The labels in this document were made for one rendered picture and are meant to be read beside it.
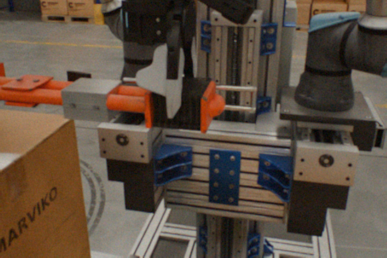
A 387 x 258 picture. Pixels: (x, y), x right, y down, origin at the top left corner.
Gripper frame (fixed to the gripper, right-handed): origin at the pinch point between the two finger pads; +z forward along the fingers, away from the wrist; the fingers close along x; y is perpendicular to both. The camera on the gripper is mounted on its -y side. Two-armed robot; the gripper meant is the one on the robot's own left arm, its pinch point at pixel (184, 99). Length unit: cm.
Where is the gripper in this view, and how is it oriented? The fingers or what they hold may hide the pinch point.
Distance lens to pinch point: 56.5
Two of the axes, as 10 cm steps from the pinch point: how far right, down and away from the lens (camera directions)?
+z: 0.0, 9.2, 3.8
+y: -9.8, -0.8, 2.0
